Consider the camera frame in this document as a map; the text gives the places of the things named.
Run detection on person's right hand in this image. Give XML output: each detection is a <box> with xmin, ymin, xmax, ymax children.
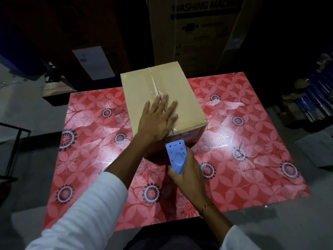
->
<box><xmin>167</xmin><ymin>147</ymin><xmax>212</xmax><ymax>210</ymax></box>

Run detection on person's left hand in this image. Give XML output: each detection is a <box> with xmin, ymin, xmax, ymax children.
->
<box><xmin>136</xmin><ymin>94</ymin><xmax>179</xmax><ymax>144</ymax></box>

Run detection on light blue barcode scanner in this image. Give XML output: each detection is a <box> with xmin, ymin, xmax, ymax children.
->
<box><xmin>165</xmin><ymin>139</ymin><xmax>187</xmax><ymax>175</ymax></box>

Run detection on taped brown cardboard box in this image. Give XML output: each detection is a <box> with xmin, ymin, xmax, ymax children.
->
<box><xmin>120</xmin><ymin>61</ymin><xmax>208</xmax><ymax>164</ymax></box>

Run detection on person's right forearm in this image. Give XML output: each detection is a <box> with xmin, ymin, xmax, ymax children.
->
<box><xmin>200</xmin><ymin>202</ymin><xmax>262</xmax><ymax>250</ymax></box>

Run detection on person's left forearm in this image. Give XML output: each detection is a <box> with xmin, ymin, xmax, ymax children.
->
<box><xmin>25</xmin><ymin>133</ymin><xmax>167</xmax><ymax>250</ymax></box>

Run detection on person's dark trousers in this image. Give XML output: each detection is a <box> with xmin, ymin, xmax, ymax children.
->
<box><xmin>129</xmin><ymin>217</ymin><xmax>221</xmax><ymax>250</ymax></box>

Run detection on white paper label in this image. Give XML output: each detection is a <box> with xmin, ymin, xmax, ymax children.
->
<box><xmin>72</xmin><ymin>46</ymin><xmax>116</xmax><ymax>81</ymax></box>

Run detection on large printed appliance carton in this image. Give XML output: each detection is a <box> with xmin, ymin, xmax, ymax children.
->
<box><xmin>146</xmin><ymin>0</ymin><xmax>248</xmax><ymax>77</ymax></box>

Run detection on red floral tablecloth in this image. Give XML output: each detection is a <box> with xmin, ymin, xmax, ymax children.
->
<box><xmin>43</xmin><ymin>72</ymin><xmax>311</xmax><ymax>231</ymax></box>

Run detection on dark brown cardboard carton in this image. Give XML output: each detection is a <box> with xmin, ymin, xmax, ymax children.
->
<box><xmin>33</xmin><ymin>0</ymin><xmax>132</xmax><ymax>81</ymax></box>

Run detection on pile of books and boxes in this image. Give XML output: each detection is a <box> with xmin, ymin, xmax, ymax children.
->
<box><xmin>280</xmin><ymin>52</ymin><xmax>333</xmax><ymax>129</ymax></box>

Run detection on grey plastic sheet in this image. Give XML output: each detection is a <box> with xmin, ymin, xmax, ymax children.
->
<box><xmin>295</xmin><ymin>132</ymin><xmax>333</xmax><ymax>171</ymax></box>

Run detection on gold bracelet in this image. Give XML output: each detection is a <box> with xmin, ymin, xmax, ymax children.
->
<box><xmin>201</xmin><ymin>202</ymin><xmax>215</xmax><ymax>214</ymax></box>

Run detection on black metal frame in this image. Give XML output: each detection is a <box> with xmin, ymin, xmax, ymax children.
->
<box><xmin>0</xmin><ymin>122</ymin><xmax>32</xmax><ymax>181</ymax></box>

